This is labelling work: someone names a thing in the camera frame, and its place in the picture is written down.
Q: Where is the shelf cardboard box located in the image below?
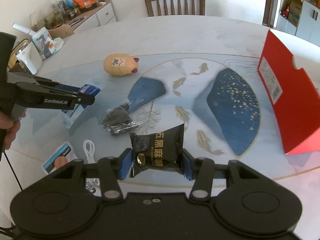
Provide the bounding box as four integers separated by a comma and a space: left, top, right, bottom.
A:
289, 1, 303, 25

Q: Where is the white chicken snack packet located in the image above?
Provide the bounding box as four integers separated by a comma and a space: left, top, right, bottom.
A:
41, 141, 78, 175

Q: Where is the black sesame snack packet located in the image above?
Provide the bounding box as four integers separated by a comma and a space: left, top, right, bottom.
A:
129, 123, 185, 178

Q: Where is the red shoe box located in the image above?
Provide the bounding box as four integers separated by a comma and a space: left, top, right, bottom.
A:
257, 29, 320, 155

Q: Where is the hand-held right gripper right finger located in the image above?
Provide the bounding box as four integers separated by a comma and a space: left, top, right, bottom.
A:
181, 149, 273, 202

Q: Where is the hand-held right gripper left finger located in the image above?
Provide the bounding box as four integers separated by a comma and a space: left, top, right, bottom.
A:
50, 148, 133, 202

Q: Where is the blue snack packet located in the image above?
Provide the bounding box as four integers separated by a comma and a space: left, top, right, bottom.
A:
61, 84, 101, 130

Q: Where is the white side cabinet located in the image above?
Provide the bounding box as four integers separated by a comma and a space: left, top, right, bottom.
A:
67, 0, 117, 28

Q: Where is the white wipes pack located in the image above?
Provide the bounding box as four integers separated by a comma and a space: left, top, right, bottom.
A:
32, 27, 64, 60

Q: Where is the white usb cable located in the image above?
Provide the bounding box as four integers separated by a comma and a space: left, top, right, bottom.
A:
82, 139, 101, 193

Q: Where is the dark glass jar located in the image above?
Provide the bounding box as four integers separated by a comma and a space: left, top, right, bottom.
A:
67, 6, 80, 18

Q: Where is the clear bag dark snack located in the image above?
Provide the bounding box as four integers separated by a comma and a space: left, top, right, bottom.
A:
101, 102, 139, 137

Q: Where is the yellow pig toy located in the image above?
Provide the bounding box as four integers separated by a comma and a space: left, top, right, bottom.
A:
103, 53, 140, 77

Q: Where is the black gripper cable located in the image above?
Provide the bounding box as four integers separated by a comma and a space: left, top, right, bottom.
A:
1, 151, 23, 192

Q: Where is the open cardboard box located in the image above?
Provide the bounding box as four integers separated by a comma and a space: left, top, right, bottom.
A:
34, 17, 75, 39

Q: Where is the person's left hand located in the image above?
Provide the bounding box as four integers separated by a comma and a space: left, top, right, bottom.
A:
0, 112, 27, 150

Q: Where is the white kettle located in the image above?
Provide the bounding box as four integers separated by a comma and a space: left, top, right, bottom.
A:
15, 40, 43, 75

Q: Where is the light blue cabinet unit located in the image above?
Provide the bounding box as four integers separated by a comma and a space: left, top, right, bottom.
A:
275, 0, 320, 48

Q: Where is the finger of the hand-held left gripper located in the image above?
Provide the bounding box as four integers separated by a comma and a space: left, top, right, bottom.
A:
17, 84, 96, 111
7, 73, 82, 94

